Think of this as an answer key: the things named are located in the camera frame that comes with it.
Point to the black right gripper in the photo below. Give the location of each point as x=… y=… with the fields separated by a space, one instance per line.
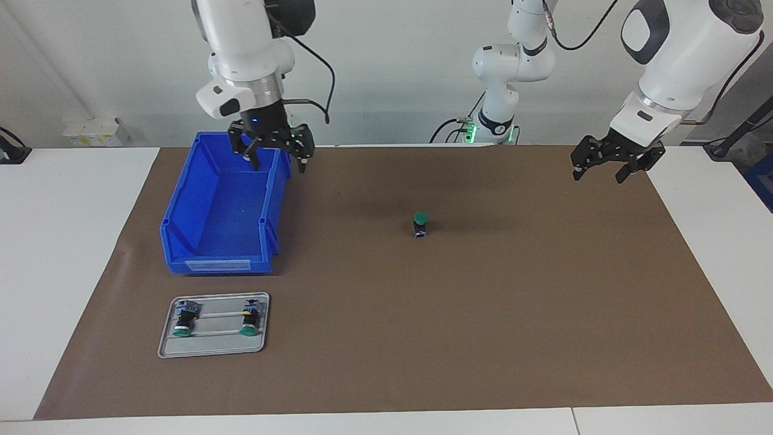
x=266 y=124

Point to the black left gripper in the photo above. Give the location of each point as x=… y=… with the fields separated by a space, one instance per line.
x=627 y=145

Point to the green push button switch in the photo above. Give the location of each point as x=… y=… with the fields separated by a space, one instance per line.
x=421 y=222
x=184 y=319

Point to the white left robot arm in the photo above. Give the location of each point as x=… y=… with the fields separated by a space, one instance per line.
x=513 y=66

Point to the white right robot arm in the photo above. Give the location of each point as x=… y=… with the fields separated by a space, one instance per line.
x=241 y=42

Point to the green push button, yellow label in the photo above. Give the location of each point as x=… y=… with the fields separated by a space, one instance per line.
x=249 y=320

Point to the blue plastic storage bin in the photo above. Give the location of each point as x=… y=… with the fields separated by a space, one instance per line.
x=229 y=229

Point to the black stand pole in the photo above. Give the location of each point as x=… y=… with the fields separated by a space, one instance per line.
x=746 y=127

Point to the blue crate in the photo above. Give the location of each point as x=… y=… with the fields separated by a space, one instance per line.
x=762 y=181

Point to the silver metal tray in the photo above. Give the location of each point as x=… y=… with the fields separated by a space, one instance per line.
x=217 y=347

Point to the brown table mat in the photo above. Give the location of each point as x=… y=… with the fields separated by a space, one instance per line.
x=453 y=314

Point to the black clamp mount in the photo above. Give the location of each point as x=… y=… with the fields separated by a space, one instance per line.
x=12 y=154

